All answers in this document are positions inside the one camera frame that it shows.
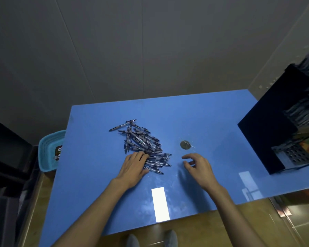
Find person's left hand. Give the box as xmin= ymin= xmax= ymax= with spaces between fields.
xmin=113 ymin=151 xmax=150 ymax=191

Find person's right hand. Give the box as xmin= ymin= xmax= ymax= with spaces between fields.
xmin=181 ymin=152 xmax=226 ymax=194

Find pile of grey pens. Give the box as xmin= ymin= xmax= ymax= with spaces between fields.
xmin=108 ymin=119 xmax=173 ymax=176

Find black tiered pen display stand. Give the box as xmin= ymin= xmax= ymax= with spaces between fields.
xmin=237 ymin=63 xmax=309 ymax=175

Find person's left forearm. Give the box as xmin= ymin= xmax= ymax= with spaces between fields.
xmin=51 ymin=178 xmax=130 ymax=247

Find person's right forearm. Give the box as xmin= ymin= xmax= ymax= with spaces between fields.
xmin=208 ymin=185 xmax=267 ymax=247

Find person's left grey shoe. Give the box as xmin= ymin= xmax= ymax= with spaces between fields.
xmin=126 ymin=234 xmax=140 ymax=247

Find person's grey shoe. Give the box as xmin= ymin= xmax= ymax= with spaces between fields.
xmin=126 ymin=234 xmax=140 ymax=247
xmin=164 ymin=230 xmax=179 ymax=247

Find person's right grey shoe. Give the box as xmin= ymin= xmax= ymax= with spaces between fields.
xmin=164 ymin=230 xmax=179 ymax=247

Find small round metal disc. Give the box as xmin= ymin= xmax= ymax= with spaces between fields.
xmin=179 ymin=138 xmax=196 ymax=150

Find blue table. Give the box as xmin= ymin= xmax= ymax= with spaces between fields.
xmin=38 ymin=89 xmax=309 ymax=247

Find blue plastic basket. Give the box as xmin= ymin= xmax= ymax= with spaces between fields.
xmin=38 ymin=130 xmax=66 ymax=173

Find black shelf unit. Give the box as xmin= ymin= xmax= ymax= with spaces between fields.
xmin=0 ymin=115 xmax=41 ymax=247

